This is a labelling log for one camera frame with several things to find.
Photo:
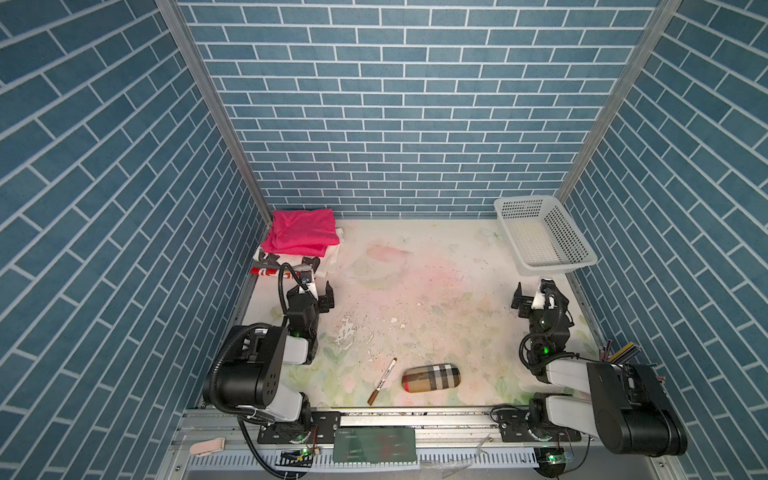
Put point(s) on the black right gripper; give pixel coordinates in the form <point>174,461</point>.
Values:
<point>519,299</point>

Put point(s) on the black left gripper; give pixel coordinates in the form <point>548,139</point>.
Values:
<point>326,300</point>

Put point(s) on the magenta t shirt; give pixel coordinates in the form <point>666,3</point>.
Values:
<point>302,233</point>

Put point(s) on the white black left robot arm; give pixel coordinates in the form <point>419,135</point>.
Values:
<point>244,378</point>

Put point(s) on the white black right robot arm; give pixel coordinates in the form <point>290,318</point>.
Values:
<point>622,405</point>

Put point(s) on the white perforated plastic basket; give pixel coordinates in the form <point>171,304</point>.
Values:
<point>542,235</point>

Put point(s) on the plaid beige glasses case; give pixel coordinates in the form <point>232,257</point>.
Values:
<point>431,378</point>

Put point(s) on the coloured pencils bundle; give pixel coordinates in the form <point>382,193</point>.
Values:
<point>621,353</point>

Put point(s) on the green circuit board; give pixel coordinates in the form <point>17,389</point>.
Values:
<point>374,445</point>

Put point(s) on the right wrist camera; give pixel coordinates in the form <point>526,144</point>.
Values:
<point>543,298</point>

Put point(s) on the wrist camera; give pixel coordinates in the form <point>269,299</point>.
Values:
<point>305,278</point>
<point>543,298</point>

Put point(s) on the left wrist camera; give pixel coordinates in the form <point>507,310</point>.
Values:
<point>305,278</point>

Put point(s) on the brown handled marker pen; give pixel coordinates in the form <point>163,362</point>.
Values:
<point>379,386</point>

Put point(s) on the aluminium front rail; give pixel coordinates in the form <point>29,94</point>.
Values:
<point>451,440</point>

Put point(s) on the aluminium right corner post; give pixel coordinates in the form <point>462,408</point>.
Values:
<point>657,23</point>

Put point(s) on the aluminium corner post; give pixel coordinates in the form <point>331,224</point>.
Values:
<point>657,23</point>
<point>182,36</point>

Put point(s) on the aluminium left corner post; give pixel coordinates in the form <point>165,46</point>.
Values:
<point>182,36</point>

